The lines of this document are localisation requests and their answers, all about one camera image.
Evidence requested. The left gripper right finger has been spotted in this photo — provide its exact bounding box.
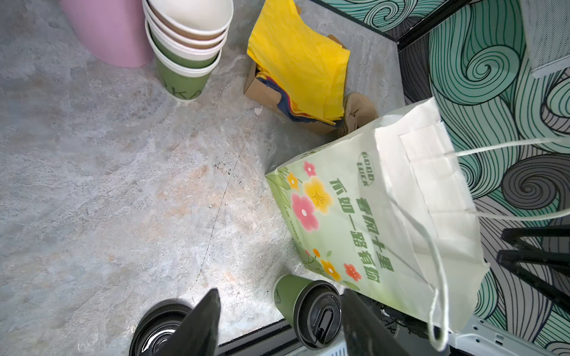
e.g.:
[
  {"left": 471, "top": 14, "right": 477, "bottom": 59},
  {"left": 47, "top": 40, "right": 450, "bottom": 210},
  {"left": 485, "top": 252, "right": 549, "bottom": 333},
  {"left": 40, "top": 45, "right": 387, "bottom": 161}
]
[{"left": 341, "top": 289, "right": 409, "bottom": 356}]

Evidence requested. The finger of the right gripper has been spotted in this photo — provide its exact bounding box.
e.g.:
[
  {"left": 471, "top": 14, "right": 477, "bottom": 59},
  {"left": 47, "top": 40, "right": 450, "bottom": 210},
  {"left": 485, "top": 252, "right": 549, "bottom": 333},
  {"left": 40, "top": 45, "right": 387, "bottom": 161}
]
[
  {"left": 497, "top": 250, "right": 569, "bottom": 313},
  {"left": 501, "top": 225, "right": 569, "bottom": 245}
]

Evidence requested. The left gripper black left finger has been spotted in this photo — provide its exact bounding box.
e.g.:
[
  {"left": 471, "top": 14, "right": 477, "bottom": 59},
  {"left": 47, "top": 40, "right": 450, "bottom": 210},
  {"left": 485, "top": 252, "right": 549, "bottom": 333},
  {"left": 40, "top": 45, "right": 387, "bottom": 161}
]
[{"left": 157, "top": 289, "right": 221, "bottom": 356}]

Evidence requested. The white paper gift bag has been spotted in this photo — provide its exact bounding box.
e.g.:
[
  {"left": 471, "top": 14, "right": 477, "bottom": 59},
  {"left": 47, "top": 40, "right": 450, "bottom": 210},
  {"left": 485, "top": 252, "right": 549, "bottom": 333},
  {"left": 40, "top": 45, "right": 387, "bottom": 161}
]
[{"left": 267, "top": 98, "right": 569, "bottom": 355}]

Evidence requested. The stack of black cup lids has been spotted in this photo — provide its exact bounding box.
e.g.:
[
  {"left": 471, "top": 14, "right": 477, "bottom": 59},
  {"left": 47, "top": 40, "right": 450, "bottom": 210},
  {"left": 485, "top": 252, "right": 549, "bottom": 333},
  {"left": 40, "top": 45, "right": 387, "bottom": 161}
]
[{"left": 129, "top": 299, "right": 192, "bottom": 356}]

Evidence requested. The brown pulp cup carrier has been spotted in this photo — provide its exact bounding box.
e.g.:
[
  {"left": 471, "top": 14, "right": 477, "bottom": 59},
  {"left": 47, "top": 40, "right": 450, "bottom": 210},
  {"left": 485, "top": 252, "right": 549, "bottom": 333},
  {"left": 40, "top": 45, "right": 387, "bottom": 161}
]
[{"left": 338, "top": 93, "right": 379, "bottom": 137}]

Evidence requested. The yellow napkin stack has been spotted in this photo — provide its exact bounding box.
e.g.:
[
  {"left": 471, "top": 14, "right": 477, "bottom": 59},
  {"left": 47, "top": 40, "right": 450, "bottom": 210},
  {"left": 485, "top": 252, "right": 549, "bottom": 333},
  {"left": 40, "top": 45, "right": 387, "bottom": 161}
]
[{"left": 247, "top": 1, "right": 350, "bottom": 126}]

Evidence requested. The stack of green paper cups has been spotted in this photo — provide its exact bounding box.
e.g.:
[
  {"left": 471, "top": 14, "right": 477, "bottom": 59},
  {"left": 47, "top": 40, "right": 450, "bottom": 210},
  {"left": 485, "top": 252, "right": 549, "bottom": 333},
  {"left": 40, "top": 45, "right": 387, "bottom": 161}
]
[{"left": 142, "top": 0, "right": 234, "bottom": 102}]

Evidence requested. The pink holder with straws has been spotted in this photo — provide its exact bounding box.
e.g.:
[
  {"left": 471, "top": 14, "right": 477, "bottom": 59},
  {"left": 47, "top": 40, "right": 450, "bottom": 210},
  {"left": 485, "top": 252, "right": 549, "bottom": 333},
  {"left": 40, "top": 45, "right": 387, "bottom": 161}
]
[{"left": 59, "top": 0, "right": 153, "bottom": 68}]

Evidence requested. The clear acrylic wall holder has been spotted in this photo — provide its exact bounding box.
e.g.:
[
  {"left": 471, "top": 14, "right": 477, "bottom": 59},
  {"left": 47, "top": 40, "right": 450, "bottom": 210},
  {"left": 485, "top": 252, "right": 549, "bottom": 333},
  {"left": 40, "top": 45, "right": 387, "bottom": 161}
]
[{"left": 520, "top": 0, "right": 569, "bottom": 79}]

